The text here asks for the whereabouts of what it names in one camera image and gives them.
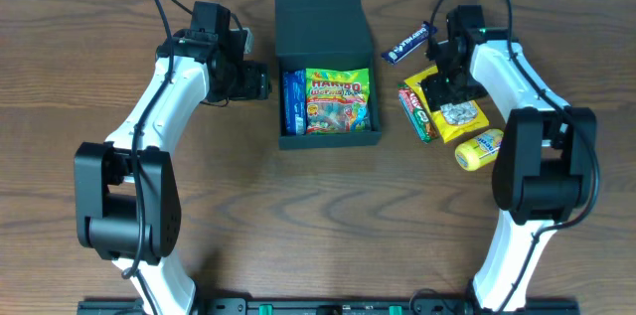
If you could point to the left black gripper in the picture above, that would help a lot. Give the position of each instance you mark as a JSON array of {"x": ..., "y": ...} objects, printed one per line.
[{"x": 261, "y": 86}]

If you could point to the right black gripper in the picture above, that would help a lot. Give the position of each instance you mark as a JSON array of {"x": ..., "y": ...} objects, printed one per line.
[{"x": 448, "y": 89}]

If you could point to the blue Oreo cookie pack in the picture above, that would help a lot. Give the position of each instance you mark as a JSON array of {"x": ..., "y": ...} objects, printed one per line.
[{"x": 294, "y": 100}]

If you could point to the yellow sunflower seed bag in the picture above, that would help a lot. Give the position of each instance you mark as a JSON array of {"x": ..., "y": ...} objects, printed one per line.
[{"x": 451, "y": 120}]

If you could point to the black gift box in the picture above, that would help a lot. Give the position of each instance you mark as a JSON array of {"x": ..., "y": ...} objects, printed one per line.
[{"x": 332, "y": 35}]

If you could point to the green Haribo gummy bag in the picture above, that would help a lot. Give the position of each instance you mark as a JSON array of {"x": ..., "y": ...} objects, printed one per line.
[{"x": 337, "y": 101}]

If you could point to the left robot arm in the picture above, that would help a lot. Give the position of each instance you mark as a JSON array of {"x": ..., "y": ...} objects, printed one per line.
[{"x": 127, "y": 203}]

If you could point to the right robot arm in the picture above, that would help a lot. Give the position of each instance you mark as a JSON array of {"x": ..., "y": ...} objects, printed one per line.
[{"x": 545, "y": 177}]

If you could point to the dark blue Dairy Milk bar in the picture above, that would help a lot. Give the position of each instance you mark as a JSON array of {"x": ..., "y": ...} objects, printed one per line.
[{"x": 409, "y": 44}]

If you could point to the red green KitKat bar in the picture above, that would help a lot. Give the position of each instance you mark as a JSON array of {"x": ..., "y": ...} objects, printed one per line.
[{"x": 416, "y": 114}]

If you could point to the yellow plastic candy canister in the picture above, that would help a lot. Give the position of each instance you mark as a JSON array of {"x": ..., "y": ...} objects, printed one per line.
[{"x": 480, "y": 150}]

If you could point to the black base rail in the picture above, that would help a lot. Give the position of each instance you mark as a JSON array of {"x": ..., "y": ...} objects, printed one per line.
[{"x": 240, "y": 306}]

